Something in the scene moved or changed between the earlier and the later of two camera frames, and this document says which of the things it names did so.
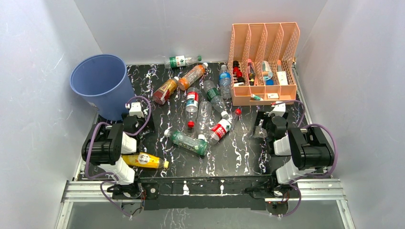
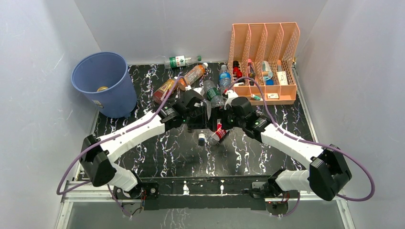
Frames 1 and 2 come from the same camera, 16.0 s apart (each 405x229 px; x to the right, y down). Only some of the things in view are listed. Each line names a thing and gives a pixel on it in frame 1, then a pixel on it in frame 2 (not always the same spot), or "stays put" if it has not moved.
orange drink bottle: [184, 81] stays put
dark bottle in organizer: [251, 72] stays put
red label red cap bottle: [222, 127] stays put
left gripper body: [141, 122] to [197, 119]
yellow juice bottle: [144, 160] to [102, 88]
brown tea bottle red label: [160, 96] stays put
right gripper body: [264, 120] to [224, 116]
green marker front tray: [257, 98] stays put
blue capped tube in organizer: [267, 73] stays put
